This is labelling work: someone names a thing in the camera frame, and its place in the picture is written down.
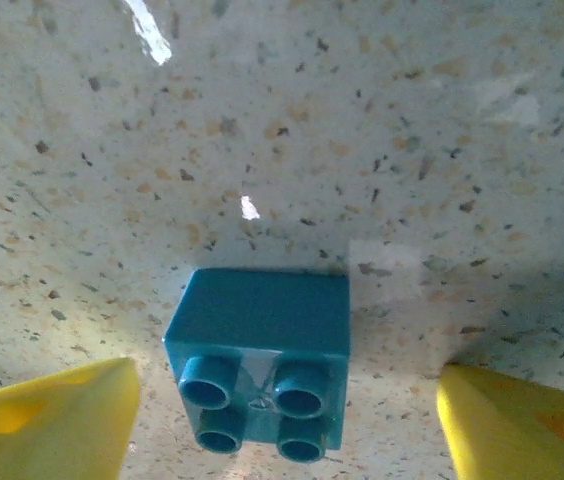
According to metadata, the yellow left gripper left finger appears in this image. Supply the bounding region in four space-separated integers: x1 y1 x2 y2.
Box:
0 356 141 480

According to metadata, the blue small lego brick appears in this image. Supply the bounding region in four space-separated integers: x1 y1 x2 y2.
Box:
161 267 352 464

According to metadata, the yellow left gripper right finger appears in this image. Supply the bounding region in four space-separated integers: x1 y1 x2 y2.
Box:
435 363 564 480

